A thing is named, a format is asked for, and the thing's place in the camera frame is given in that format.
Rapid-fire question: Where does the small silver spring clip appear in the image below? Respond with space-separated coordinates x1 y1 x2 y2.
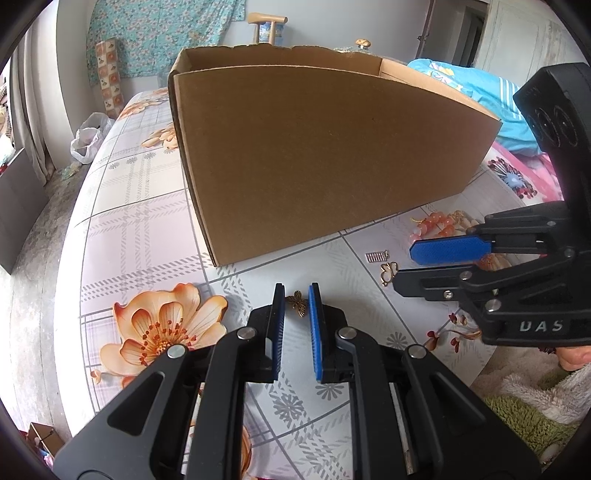
365 250 390 264

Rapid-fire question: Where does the person right hand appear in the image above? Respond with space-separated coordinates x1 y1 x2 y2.
556 346 591 371

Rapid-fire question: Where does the green white fuzzy sleeve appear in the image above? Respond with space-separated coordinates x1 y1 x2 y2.
472 347 590 465

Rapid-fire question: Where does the pink floral blanket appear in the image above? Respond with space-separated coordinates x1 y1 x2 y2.
483 142 564 205

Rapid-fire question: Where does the brown cardboard box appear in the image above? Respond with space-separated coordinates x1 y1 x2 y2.
168 44 501 267

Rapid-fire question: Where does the small figurine bottle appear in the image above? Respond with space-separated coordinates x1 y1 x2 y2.
355 38 372 52

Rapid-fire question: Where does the white plastic bag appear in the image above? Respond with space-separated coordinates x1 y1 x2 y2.
70 112 114 165

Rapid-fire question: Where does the blue water jug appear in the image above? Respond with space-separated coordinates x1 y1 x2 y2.
256 22 283 46

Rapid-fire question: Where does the wooden chair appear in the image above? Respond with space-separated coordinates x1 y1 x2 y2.
246 12 288 45

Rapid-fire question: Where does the grey curtain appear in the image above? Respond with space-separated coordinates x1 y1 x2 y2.
8 24 57 185

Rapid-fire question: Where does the checkered rolled mat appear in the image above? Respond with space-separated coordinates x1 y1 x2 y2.
95 38 124 119

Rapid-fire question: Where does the black right camera module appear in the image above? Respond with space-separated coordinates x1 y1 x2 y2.
514 63 590 206

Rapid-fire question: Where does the teal floral wall cloth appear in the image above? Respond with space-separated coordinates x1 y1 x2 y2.
86 0 246 86

